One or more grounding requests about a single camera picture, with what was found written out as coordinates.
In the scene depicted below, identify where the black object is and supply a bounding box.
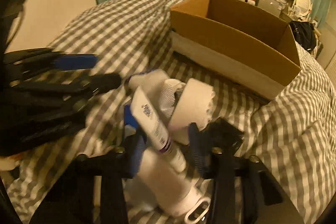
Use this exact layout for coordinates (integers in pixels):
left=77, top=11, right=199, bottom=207
left=203, top=118, right=244, bottom=155

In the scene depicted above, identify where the white bottle with loop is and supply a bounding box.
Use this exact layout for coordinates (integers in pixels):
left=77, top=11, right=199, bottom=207
left=137, top=148, right=211, bottom=223

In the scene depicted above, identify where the white cream tube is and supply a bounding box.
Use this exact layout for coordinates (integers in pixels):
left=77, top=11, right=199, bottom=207
left=130, top=87, right=186, bottom=173

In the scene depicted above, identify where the white mesh sock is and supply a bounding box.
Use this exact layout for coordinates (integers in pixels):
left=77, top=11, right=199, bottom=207
left=125, top=69, right=186, bottom=125

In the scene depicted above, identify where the grey checkered duvet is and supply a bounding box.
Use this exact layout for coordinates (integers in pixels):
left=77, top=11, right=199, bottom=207
left=7, top=0, right=335, bottom=223

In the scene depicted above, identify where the cardboard box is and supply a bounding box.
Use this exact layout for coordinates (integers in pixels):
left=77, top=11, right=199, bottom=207
left=170, top=0, right=301, bottom=100

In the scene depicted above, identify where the black clothes pile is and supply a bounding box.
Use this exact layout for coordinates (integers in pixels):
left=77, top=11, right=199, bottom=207
left=289, top=20, right=317, bottom=53

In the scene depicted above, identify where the grey cabinet box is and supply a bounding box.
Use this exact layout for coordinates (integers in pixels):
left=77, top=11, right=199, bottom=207
left=256, top=0, right=284, bottom=17

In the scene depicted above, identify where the white oval mirror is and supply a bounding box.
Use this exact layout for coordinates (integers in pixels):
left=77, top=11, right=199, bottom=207
left=293, top=0, right=313, bottom=16

